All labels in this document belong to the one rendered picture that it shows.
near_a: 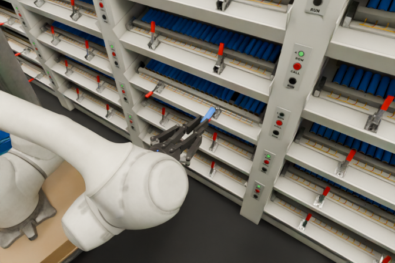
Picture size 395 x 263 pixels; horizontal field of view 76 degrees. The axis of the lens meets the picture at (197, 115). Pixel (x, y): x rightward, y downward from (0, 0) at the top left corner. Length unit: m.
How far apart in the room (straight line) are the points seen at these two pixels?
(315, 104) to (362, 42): 0.20
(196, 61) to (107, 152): 0.53
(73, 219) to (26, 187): 0.50
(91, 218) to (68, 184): 0.65
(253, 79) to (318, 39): 0.23
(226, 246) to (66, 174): 0.75
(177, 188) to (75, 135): 0.17
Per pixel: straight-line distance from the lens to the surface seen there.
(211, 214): 1.31
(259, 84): 0.76
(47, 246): 1.07
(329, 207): 1.04
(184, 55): 0.88
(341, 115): 0.74
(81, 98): 1.74
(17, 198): 1.00
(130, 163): 0.38
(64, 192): 1.14
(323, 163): 0.88
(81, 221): 0.52
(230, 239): 1.27
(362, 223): 1.06
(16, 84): 0.85
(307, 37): 0.63
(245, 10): 0.70
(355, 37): 0.65
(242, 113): 0.89
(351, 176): 0.88
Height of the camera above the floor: 1.19
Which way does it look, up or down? 44 degrees down
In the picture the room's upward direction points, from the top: straight up
